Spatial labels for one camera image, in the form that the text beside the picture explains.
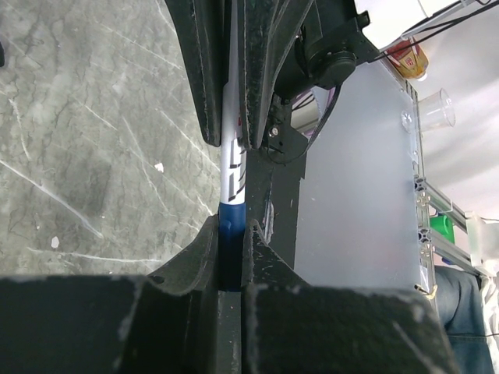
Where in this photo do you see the blue marker cap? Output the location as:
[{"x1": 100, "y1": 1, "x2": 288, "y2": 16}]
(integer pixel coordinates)
[{"x1": 218, "y1": 203, "x2": 246, "y2": 292}]

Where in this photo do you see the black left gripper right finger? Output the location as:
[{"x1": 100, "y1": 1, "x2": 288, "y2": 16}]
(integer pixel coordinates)
[{"x1": 241, "y1": 220, "x2": 458, "y2": 373}]

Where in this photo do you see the aluminium extrusion frame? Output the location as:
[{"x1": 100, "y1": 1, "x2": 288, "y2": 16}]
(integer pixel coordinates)
[{"x1": 408, "y1": 88, "x2": 498, "y2": 277}]

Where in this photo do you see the frosted acrylic panel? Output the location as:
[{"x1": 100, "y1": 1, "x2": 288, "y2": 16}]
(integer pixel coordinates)
[{"x1": 294, "y1": 62, "x2": 420, "y2": 290}]

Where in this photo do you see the orange labelled bottle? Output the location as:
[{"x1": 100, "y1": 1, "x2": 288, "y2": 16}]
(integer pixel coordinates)
[{"x1": 385, "y1": 37, "x2": 429, "y2": 81}]

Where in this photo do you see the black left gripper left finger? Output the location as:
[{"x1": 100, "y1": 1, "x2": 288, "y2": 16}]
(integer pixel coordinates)
[{"x1": 1, "y1": 216, "x2": 218, "y2": 373}]

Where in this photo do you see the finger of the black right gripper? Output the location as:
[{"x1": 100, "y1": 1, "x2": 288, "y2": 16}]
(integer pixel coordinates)
[{"x1": 165, "y1": 0, "x2": 225, "y2": 147}]

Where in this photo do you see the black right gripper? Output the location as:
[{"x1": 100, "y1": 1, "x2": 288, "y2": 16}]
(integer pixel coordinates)
[{"x1": 236, "y1": 0, "x2": 370, "y2": 150}]

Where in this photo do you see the green plastic object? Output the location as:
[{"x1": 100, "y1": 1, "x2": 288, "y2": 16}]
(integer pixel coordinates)
[{"x1": 430, "y1": 213, "x2": 455, "y2": 244}]

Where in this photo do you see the white whiteboard marker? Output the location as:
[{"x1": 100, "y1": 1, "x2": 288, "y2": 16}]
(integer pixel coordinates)
[{"x1": 220, "y1": 1, "x2": 246, "y2": 205}]

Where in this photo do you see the person in blue jeans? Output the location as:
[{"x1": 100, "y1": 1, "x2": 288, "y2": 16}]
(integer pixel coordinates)
[{"x1": 435, "y1": 266, "x2": 498, "y2": 373}]

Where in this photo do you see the clear plastic cup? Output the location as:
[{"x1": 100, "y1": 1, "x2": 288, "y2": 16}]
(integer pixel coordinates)
[{"x1": 417, "y1": 89, "x2": 456, "y2": 132}]

